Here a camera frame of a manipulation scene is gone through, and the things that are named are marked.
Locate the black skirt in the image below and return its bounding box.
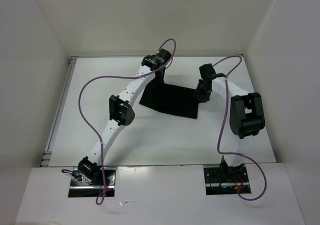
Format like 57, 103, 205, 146
139, 81, 199, 119

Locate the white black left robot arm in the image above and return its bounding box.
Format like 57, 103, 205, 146
78, 48, 173, 185

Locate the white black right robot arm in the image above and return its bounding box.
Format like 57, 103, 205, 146
195, 63, 265, 182

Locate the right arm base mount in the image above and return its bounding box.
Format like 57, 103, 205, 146
203, 166, 252, 196

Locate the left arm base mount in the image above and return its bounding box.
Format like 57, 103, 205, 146
61, 167, 117, 198

